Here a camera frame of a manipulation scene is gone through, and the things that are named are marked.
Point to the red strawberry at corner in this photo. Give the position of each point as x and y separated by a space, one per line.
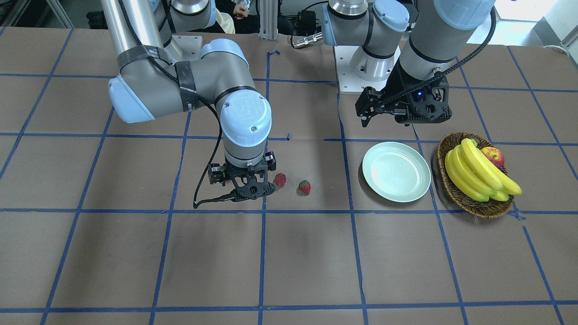
280 179

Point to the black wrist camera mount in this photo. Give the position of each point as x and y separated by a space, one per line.
249 188

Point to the person in black jacket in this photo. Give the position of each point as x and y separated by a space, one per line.
232 17

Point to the light green plate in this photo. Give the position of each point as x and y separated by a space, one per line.
396 171

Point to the wicker fruit basket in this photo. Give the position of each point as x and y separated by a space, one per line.
490 209

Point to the red yellow apple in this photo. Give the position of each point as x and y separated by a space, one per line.
494 155

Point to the yellow banana bunch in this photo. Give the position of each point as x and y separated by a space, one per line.
473 173

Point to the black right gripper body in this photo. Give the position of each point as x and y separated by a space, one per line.
216 174

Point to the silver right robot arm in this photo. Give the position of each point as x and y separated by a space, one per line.
157 78

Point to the aluminium frame post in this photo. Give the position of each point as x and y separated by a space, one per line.
268 11

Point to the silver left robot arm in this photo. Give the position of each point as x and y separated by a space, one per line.
446 35

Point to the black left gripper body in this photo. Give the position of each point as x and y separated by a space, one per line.
392 92

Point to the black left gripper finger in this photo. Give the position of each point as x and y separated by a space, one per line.
365 120

